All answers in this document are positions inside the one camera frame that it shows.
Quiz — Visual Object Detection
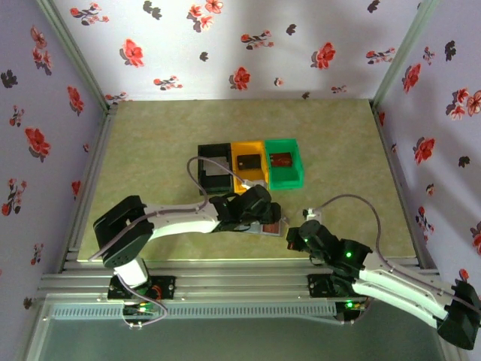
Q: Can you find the grey card holder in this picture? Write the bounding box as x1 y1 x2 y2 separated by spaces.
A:
246 214 290 238

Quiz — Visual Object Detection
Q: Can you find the black VIP card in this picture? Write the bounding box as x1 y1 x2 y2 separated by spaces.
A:
236 153 262 171

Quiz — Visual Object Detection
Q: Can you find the white card red logo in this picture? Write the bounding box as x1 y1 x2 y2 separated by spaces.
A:
202 157 231 177

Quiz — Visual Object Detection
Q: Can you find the yellow plastic bin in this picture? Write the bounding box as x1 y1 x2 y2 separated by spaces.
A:
231 141 271 193

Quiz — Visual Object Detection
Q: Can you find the green plastic bin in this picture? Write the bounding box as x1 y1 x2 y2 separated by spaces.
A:
265 138 306 191

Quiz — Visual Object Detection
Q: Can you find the black plastic bin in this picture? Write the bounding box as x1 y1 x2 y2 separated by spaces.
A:
198 142 234 195

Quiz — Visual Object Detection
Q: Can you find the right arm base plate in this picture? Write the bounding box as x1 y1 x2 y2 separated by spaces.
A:
307 273 377 299

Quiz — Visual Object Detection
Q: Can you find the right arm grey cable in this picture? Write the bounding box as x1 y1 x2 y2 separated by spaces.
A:
317 194 481 326

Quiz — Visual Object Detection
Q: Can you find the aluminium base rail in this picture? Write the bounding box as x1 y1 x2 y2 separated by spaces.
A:
37 257 448 302

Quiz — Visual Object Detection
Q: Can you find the aluminium table side rail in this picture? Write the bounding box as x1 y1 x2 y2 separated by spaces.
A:
59 104 118 272
371 101 440 270

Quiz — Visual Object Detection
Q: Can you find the slotted grey cable duct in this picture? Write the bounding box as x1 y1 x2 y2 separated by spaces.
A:
48 302 337 320

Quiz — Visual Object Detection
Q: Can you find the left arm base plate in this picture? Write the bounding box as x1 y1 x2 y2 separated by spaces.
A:
107 275 177 301

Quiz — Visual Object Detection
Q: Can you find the aluminium frame post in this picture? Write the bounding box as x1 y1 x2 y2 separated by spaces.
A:
371 0 441 108
35 0 113 112

